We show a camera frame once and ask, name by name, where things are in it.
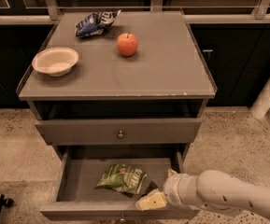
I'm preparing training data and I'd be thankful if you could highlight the metal railing frame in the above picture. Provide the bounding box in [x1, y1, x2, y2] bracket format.
[0, 0, 270, 26]

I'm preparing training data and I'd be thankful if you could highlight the round top drawer knob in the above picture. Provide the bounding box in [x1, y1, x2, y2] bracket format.
[117, 131, 125, 139]

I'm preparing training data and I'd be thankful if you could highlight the blue chip bag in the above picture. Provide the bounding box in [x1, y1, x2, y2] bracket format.
[75, 10, 121, 38]

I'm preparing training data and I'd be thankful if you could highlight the dark cabinet handle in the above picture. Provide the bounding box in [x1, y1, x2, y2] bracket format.
[202, 49, 213, 53]

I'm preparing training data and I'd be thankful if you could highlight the red apple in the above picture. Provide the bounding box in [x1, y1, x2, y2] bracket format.
[117, 33, 138, 57]

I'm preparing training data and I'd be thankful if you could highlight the open middle drawer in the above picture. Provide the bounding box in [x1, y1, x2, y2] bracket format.
[40, 147, 197, 221]

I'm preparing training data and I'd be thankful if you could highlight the round middle drawer knob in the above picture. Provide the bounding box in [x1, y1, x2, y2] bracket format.
[116, 215, 126, 224]

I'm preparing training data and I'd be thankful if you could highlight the green jalapeno chip bag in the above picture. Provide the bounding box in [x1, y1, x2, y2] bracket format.
[97, 164, 147, 194]

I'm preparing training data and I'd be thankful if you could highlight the closed top drawer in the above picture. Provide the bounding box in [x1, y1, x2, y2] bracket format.
[36, 119, 201, 146]

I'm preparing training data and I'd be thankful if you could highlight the white paper bowl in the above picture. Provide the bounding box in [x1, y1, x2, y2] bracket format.
[32, 47, 78, 77]

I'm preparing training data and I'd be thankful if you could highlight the round drawer knob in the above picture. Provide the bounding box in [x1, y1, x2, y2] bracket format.
[116, 215, 126, 224]
[117, 131, 125, 139]

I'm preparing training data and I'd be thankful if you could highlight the grey drawer cabinet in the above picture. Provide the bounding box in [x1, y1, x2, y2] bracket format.
[15, 10, 218, 224]

